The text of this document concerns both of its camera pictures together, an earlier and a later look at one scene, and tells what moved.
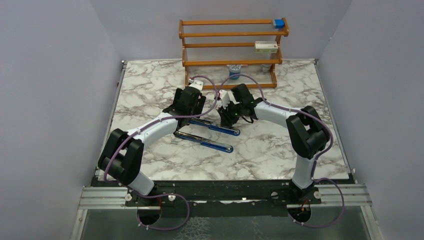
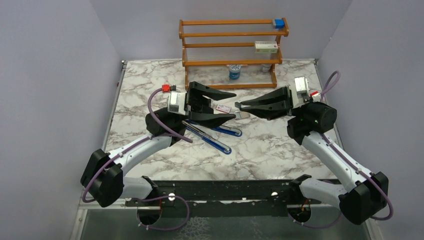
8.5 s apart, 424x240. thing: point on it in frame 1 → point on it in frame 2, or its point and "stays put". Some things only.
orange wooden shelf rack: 231,53 stays put
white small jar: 266,67 stays put
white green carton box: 266,47 stays put
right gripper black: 226,120 → 272,110
